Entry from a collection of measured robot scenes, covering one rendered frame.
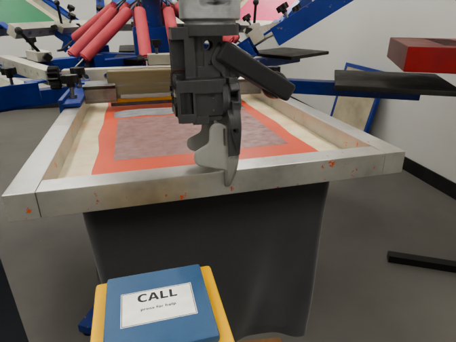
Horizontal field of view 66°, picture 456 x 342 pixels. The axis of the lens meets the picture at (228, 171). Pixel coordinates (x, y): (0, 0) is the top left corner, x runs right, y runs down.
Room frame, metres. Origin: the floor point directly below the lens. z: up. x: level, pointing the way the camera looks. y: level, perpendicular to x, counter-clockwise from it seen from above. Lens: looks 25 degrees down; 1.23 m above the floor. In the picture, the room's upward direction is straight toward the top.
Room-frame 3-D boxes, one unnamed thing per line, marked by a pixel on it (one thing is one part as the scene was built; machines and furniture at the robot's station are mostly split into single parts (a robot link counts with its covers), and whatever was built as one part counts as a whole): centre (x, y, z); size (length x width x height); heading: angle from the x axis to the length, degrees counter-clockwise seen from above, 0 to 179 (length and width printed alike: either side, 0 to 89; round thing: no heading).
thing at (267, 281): (0.55, 0.02, 0.74); 0.45 x 0.03 x 0.43; 105
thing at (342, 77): (1.68, -0.28, 0.91); 1.34 x 0.41 x 0.08; 75
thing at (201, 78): (0.47, 0.03, 1.15); 0.09 x 0.08 x 0.12; 105
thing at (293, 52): (2.32, -0.11, 0.91); 1.34 x 0.41 x 0.08; 135
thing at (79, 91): (0.99, 0.43, 0.99); 0.30 x 0.05 x 0.07; 15
